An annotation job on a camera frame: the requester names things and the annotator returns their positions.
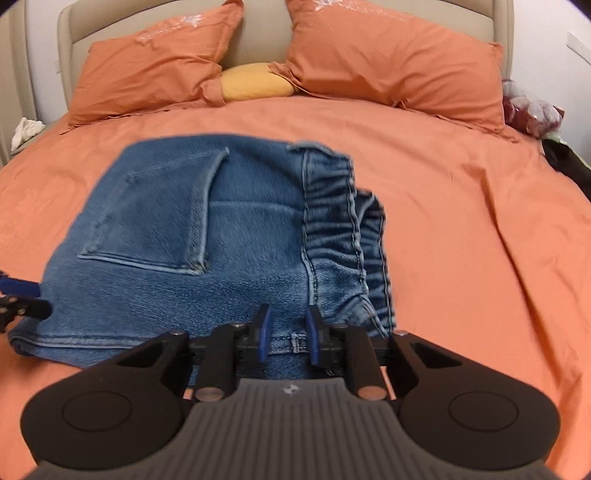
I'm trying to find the left beige nightstand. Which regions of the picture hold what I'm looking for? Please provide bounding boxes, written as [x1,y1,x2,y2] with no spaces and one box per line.
[10,121,57,159]

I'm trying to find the orange bed sheet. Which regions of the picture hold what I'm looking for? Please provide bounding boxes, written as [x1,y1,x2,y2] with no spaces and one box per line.
[1,96,590,479]

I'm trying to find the left orange pillow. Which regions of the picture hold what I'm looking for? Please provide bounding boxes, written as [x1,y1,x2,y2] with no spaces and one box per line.
[68,1,243,127]

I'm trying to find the white cloth on nightstand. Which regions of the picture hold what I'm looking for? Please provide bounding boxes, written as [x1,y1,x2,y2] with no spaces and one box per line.
[10,117,46,153]

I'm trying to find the orange pillow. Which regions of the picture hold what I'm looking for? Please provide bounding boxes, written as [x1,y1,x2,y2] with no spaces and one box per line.
[68,1,243,127]
[270,1,505,132]

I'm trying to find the right orange pillow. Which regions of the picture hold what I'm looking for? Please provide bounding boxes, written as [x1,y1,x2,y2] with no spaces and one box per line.
[270,1,505,132]

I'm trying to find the small yellow pillow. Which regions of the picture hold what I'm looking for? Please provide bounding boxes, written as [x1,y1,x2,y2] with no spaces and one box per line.
[221,63,294,103]

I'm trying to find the blue denim jeans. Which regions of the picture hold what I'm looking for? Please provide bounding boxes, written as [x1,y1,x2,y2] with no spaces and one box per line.
[8,135,394,378]

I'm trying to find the black jacket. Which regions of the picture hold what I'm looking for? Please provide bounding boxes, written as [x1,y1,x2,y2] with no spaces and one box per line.
[542,139,591,201]

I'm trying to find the white wall switch plate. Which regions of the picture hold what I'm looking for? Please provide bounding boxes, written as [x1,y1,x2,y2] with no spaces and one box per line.
[566,32,591,64]

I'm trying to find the red and white plush toy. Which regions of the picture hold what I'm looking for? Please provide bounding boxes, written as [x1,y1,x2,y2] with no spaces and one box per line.
[502,79,564,139]

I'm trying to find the beige upholstered headboard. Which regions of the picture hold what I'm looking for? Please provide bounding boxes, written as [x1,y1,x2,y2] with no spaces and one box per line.
[57,0,514,102]

